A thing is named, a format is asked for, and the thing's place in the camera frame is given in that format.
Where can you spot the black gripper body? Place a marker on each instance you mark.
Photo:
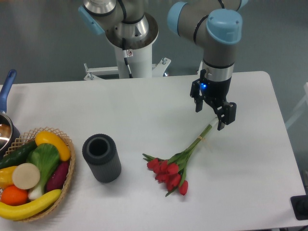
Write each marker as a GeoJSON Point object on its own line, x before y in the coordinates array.
{"type": "Point", "coordinates": [214, 92]}

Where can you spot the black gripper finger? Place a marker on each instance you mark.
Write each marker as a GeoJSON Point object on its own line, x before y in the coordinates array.
{"type": "Point", "coordinates": [195, 94]}
{"type": "Point", "coordinates": [226, 113]}

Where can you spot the red tulip bouquet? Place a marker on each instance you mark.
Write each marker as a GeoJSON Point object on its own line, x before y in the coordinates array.
{"type": "Point", "coordinates": [173, 171]}

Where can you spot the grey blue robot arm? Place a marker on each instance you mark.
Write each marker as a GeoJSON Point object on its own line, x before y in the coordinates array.
{"type": "Point", "coordinates": [213, 25]}

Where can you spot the dark grey ribbed vase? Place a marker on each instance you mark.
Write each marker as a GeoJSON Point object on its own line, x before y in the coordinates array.
{"type": "Point", "coordinates": [100, 153]}

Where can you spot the black device at edge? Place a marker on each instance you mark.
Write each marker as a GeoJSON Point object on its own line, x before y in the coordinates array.
{"type": "Point", "coordinates": [300, 206]}

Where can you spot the green bok choy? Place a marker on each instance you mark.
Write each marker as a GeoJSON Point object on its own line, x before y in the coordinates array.
{"type": "Point", "coordinates": [46, 158]}

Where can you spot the purple sweet potato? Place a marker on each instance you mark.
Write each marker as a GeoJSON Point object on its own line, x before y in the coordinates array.
{"type": "Point", "coordinates": [58, 178]}

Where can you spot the woven wicker basket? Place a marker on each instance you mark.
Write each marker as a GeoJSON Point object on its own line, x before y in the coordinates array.
{"type": "Point", "coordinates": [30, 136]}

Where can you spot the green cucumber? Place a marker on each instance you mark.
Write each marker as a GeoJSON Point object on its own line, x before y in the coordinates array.
{"type": "Point", "coordinates": [18, 156]}

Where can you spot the beige round disc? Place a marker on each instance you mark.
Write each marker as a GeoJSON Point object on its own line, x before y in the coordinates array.
{"type": "Point", "coordinates": [26, 176]}

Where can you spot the yellow bell pepper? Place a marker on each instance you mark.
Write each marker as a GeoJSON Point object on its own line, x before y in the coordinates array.
{"type": "Point", "coordinates": [6, 176]}

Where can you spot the orange fruit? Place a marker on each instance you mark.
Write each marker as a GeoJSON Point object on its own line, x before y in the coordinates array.
{"type": "Point", "coordinates": [14, 196]}

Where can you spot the yellow banana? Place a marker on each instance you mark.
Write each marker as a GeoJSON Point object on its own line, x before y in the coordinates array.
{"type": "Point", "coordinates": [30, 209]}

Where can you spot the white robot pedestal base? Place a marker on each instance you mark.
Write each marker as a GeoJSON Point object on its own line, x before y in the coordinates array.
{"type": "Point", "coordinates": [132, 44]}

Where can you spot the blue handled saucepan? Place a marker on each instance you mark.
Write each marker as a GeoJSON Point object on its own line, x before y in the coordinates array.
{"type": "Point", "coordinates": [8, 131]}

